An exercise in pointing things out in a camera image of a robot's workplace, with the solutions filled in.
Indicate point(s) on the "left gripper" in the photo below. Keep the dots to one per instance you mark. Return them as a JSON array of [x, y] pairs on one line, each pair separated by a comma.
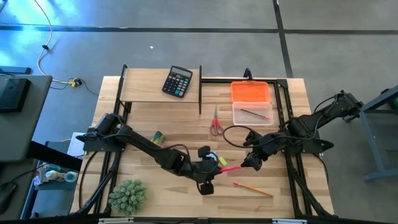
[[203, 171]]

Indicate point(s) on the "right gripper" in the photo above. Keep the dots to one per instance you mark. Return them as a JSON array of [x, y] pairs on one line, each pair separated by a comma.
[[269, 144]]

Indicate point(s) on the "blue sticky note pad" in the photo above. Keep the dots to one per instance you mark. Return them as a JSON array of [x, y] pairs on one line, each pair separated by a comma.
[[214, 155]]

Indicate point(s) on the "pink pen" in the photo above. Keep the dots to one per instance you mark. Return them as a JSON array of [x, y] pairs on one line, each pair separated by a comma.
[[231, 169]]

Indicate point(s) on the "dark pencil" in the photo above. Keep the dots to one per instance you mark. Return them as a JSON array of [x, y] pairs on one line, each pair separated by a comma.
[[255, 114]]

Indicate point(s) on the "orange pencil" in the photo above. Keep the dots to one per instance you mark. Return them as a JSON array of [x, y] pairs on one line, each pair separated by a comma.
[[253, 189]]

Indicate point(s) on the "yellow green crayon box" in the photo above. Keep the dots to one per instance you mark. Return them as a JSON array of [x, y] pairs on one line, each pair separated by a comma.
[[158, 137]]

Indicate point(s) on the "clear pencil box orange lid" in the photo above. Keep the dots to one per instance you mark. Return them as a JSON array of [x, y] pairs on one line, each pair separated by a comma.
[[250, 91]]

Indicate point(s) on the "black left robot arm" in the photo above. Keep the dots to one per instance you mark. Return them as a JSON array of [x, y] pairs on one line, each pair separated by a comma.
[[146, 146]]

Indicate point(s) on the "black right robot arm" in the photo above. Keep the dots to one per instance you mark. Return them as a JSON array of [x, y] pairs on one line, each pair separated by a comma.
[[311, 124]]

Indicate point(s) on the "green plant in white pot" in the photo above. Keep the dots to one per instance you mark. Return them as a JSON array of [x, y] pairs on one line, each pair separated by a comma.
[[127, 197]]

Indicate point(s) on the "black desk calculator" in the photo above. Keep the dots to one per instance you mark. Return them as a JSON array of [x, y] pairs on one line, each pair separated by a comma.
[[177, 82]]

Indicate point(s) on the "white paper sheet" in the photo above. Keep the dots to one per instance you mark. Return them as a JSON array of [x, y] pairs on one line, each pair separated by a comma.
[[76, 144]]

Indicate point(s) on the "white bottle with teal cap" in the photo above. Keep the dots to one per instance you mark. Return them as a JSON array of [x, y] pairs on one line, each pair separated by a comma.
[[62, 176]]

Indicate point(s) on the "dark storage cart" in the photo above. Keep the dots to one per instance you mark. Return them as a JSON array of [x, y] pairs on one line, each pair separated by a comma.
[[56, 202]]

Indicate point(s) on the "grey desk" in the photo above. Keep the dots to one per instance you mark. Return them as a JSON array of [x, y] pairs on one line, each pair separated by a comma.
[[25, 124]]

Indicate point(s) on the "black computer mouse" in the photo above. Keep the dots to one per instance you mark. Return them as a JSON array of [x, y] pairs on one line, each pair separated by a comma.
[[6, 196]]

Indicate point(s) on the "black box on desk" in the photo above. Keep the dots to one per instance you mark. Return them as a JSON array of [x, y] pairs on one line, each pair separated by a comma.
[[12, 93]]

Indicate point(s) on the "black flat device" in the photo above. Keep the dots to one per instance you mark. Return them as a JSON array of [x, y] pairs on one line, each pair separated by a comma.
[[15, 70]]

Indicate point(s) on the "black aluminium rig frame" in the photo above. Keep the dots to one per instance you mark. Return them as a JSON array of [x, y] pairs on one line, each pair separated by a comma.
[[298, 186]]

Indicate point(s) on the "white bracket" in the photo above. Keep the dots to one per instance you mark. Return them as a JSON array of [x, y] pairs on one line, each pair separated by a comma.
[[115, 220], [289, 221]]

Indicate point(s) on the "blue grey metal table frame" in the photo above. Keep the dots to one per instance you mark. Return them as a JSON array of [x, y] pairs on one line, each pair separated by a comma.
[[373, 140]]

